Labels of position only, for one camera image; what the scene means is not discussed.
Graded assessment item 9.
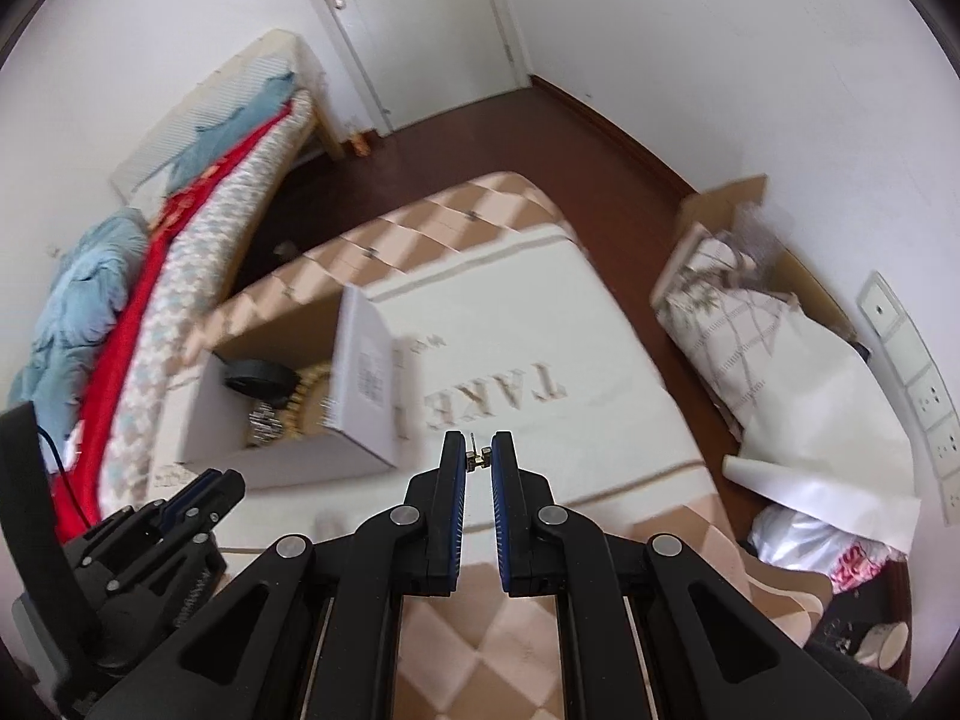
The thick silver chain bracelet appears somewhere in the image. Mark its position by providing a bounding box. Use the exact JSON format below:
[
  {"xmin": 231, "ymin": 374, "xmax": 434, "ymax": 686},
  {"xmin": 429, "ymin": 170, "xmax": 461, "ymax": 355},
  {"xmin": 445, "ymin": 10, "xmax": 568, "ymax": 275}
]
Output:
[{"xmin": 244, "ymin": 400, "xmax": 287, "ymax": 447}]

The wooden bead bracelet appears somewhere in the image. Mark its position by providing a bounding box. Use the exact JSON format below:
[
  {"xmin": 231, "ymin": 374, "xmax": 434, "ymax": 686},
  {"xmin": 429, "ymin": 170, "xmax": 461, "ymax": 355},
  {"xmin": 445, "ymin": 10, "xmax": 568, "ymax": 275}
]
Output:
[{"xmin": 283, "ymin": 362, "xmax": 335, "ymax": 441}]

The black fitness band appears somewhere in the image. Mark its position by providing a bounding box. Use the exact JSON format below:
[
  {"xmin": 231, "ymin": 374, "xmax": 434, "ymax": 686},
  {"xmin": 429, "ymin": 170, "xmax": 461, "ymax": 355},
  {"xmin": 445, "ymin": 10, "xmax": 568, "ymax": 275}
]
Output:
[{"xmin": 223, "ymin": 359, "xmax": 301, "ymax": 408}]

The red bed blanket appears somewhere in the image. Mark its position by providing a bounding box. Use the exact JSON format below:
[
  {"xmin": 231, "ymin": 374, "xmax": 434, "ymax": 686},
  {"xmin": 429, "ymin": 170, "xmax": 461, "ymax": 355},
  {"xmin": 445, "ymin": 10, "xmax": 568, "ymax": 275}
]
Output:
[{"xmin": 50, "ymin": 101, "xmax": 293, "ymax": 544}]

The open white cardboard box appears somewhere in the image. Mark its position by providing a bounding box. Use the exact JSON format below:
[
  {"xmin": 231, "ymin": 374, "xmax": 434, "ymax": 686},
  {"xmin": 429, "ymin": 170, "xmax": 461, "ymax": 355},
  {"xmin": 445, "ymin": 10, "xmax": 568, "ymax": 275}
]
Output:
[{"xmin": 176, "ymin": 286, "xmax": 398, "ymax": 489}]

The white plastic bag red print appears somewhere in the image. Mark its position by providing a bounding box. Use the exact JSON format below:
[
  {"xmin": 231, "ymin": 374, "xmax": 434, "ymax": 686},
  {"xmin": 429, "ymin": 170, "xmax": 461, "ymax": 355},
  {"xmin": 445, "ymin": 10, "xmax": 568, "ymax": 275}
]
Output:
[{"xmin": 747, "ymin": 504, "xmax": 907, "ymax": 593}]

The white cup on floor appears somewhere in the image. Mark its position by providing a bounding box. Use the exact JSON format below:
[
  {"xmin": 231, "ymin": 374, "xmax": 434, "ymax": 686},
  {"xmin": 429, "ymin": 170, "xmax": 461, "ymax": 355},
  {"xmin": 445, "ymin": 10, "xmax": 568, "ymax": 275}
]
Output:
[{"xmin": 853, "ymin": 621, "xmax": 910, "ymax": 671}]

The checkered bed sheet mattress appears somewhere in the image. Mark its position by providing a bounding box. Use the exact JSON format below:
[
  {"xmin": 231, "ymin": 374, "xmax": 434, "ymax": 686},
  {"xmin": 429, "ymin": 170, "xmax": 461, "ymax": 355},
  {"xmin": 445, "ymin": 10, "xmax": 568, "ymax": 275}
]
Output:
[{"xmin": 98, "ymin": 91, "xmax": 314, "ymax": 517}]

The light blue duvet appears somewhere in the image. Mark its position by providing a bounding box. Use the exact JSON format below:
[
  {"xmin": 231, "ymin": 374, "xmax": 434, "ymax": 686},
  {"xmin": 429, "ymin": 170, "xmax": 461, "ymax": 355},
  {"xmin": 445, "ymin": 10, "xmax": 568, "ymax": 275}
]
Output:
[{"xmin": 8, "ymin": 208, "xmax": 149, "ymax": 447}]

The checkered beige tablecloth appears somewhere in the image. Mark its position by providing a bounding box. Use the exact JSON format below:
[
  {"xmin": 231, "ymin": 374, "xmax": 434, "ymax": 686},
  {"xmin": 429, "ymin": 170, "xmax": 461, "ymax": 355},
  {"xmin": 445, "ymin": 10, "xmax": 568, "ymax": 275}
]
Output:
[{"xmin": 145, "ymin": 169, "xmax": 835, "ymax": 720}]

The orange drink bottle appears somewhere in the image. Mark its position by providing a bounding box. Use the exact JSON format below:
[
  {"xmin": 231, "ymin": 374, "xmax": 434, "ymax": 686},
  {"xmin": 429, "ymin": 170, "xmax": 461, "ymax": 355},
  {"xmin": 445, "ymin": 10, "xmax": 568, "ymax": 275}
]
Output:
[{"xmin": 348, "ymin": 132, "xmax": 371, "ymax": 158}]

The white power strip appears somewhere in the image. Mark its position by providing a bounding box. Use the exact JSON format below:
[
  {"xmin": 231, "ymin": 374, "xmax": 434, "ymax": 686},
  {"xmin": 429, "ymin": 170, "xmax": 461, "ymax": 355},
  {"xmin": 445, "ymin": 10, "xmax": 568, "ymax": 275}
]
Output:
[{"xmin": 857, "ymin": 271, "xmax": 960, "ymax": 527}]

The brown cardboard box floor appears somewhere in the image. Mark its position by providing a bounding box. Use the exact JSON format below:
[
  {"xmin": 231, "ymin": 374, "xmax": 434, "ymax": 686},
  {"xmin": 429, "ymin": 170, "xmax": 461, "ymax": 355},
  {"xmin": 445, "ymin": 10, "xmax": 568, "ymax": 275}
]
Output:
[{"xmin": 677, "ymin": 174, "xmax": 857, "ymax": 341}]

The white headboard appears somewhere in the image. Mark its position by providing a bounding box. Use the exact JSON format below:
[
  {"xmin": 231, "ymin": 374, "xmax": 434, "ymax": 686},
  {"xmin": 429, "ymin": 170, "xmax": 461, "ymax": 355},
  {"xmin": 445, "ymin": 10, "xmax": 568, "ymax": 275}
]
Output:
[{"xmin": 109, "ymin": 29, "xmax": 327, "ymax": 205}]

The white door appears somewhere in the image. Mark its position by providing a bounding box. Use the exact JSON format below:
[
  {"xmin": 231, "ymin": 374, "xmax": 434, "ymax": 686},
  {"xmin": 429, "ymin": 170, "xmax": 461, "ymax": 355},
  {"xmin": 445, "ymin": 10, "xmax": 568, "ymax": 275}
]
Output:
[{"xmin": 311, "ymin": 0, "xmax": 529, "ymax": 135}]

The black cable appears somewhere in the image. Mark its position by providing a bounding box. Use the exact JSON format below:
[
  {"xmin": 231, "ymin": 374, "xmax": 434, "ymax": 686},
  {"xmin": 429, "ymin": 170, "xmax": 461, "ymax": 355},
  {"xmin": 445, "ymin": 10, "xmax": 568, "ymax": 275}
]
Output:
[{"xmin": 35, "ymin": 425, "xmax": 96, "ymax": 533}]

